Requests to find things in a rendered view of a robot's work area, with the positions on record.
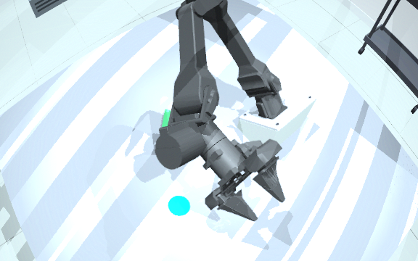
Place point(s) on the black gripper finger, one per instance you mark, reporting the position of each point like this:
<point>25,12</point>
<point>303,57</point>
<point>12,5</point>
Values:
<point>269,181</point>
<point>238,206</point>

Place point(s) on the cyan circle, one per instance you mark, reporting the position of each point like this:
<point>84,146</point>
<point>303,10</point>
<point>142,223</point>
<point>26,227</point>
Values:
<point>179,205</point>

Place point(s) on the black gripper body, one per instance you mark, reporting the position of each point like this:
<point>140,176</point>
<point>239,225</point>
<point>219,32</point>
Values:
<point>227,163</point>

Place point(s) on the green rectangular post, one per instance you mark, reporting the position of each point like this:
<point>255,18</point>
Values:
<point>166,117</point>

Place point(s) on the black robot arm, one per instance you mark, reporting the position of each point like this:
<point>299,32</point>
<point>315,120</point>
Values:
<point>191,130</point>

